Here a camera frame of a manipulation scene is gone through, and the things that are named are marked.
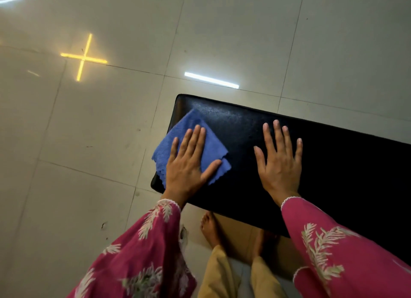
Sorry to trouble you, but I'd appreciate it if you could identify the person's right forearm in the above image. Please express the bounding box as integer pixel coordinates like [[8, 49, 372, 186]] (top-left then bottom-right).
[[281, 196, 411, 298]]

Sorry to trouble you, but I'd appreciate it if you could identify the person's left leg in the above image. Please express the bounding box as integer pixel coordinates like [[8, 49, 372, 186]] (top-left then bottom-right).
[[197, 245, 242, 298]]

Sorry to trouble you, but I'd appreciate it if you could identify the person's right hand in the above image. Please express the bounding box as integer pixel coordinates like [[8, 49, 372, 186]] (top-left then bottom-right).
[[254, 120, 303, 207]]

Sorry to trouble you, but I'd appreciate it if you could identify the person's right leg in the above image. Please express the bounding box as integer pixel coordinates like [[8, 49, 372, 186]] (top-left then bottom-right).
[[250, 256, 288, 298]]

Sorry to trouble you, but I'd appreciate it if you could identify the person's leg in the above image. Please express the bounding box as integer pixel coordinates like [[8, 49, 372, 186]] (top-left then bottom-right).
[[197, 245, 242, 298], [250, 256, 288, 298]]

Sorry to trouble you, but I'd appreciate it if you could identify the blue microfibre cloth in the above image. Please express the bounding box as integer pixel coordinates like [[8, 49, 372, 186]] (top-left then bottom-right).
[[152, 108, 232, 189]]

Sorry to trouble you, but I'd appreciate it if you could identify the person's left hand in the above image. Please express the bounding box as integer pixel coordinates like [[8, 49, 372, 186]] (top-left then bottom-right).
[[161, 125, 223, 209]]

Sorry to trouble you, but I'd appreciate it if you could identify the person's left foot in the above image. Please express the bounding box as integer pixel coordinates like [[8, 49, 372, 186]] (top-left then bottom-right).
[[200, 211, 226, 249]]

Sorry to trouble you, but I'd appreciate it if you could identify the person's left forearm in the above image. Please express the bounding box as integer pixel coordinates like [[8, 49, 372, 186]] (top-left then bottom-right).
[[67, 199, 197, 298]]

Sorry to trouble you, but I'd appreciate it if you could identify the black padded bench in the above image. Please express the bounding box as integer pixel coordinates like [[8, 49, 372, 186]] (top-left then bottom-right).
[[150, 94, 411, 267]]

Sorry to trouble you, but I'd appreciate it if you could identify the person's foot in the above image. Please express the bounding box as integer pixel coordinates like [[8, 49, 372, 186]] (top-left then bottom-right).
[[200, 211, 226, 249], [251, 228, 280, 260]]

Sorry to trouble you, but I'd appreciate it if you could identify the person's right foot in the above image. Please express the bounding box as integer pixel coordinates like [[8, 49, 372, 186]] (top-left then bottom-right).
[[251, 228, 280, 260]]

